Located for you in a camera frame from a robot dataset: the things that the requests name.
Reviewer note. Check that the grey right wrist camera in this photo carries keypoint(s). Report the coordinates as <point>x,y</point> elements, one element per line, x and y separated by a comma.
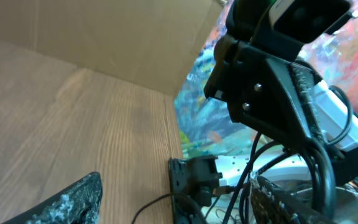
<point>305,20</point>

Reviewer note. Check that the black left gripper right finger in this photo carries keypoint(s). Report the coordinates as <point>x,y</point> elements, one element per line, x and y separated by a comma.
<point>273,205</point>

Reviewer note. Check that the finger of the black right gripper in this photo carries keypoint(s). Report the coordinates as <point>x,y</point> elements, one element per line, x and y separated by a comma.
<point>274,98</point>

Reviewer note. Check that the colourful painted cloth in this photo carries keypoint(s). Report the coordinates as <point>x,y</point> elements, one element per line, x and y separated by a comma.
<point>204,124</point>

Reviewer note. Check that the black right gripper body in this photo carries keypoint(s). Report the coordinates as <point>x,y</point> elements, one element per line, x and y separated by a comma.
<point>249,38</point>

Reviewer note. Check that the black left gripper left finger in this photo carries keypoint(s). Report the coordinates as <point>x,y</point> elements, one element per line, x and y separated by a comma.
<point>76,204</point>

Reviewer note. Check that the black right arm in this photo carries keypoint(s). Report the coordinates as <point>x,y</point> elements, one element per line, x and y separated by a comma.
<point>336,118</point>

